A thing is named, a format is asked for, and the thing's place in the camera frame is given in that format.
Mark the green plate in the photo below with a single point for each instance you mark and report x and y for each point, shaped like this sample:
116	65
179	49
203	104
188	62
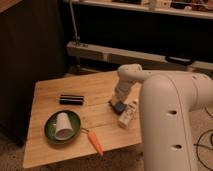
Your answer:
50	127

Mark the metal pole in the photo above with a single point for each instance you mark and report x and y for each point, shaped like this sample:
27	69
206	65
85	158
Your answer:
76	35

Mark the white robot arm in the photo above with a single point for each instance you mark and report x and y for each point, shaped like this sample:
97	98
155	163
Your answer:
165	100

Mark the white metal shelf rail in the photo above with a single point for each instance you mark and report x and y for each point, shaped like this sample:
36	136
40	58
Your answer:
120	56

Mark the orange toy carrot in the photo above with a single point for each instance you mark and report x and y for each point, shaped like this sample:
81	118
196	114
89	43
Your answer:
94	141

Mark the white paper cup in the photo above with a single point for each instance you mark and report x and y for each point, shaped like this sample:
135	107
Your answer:
63	127

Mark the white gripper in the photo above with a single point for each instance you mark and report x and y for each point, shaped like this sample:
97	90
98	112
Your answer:
121	93

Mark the black cylinder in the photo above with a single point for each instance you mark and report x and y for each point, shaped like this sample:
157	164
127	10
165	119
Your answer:
72	100

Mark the upper white shelf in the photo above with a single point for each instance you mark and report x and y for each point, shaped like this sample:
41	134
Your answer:
187	8

